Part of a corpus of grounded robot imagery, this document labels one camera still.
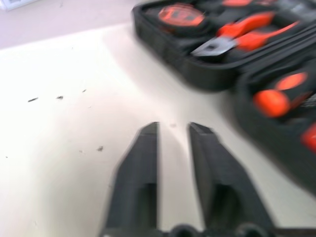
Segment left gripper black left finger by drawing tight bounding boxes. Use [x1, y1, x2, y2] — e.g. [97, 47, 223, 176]
[102, 121, 160, 233]

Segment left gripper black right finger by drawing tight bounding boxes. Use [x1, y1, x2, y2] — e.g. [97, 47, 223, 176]
[188, 121, 275, 232]

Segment black orange slotted screwdriver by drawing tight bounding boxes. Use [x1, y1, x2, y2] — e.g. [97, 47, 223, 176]
[253, 71, 316, 118]

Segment black tool case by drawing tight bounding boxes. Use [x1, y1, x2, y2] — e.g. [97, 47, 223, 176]
[130, 0, 316, 229]

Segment orange black tape measure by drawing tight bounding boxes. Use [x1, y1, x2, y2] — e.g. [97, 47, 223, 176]
[158, 3, 210, 33]

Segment orange handled pliers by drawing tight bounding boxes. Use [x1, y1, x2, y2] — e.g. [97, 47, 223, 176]
[190, 11, 301, 59]

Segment claw hammer orange black handle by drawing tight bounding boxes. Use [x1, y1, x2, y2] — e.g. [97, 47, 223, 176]
[221, 0, 272, 7]

